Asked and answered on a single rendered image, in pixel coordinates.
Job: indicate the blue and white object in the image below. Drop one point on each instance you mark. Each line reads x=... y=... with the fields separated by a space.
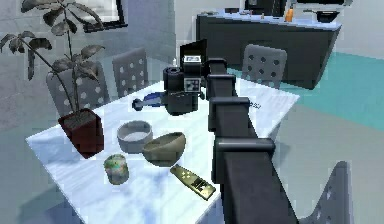
x=154 y=97

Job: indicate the gold remote control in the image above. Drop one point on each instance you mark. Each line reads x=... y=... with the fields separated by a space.
x=193 y=182

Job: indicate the grey bowl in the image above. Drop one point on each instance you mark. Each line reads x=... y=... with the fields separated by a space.
x=134 y=136

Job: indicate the black kitchen appliance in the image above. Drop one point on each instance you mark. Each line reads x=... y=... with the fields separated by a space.
x=265 y=6

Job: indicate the white table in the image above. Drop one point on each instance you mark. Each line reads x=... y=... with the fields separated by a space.
x=146 y=196

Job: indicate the black framed picture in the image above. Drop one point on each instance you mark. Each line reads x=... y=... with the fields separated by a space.
x=121 y=18

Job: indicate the tan bowl with stickers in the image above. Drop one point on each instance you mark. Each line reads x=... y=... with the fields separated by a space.
x=116 y=169

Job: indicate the black kitchen counter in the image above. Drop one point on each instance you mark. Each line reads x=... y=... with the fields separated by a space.
x=266 y=46

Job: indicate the grey chair with holes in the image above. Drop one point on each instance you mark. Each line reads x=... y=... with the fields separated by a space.
x=85 y=91
x=333 y=200
x=130 y=71
x=265 y=65

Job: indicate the olive tan bowl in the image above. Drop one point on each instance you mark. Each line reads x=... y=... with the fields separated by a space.
x=165 y=149

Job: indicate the house plant in red pot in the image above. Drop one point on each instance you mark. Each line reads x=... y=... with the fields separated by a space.
x=81 y=131

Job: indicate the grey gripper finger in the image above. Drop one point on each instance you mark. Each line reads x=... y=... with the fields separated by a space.
x=137 y=105

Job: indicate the black pan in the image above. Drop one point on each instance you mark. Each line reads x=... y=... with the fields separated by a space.
x=326 y=15

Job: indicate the small white bottle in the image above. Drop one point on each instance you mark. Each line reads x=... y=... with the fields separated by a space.
x=174 y=62

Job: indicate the orange bottle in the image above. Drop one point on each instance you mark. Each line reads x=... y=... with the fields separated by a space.
x=289 y=15

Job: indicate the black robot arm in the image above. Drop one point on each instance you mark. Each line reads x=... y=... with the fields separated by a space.
x=246 y=173

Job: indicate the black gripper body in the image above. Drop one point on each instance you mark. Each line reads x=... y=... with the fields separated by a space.
x=180 y=100

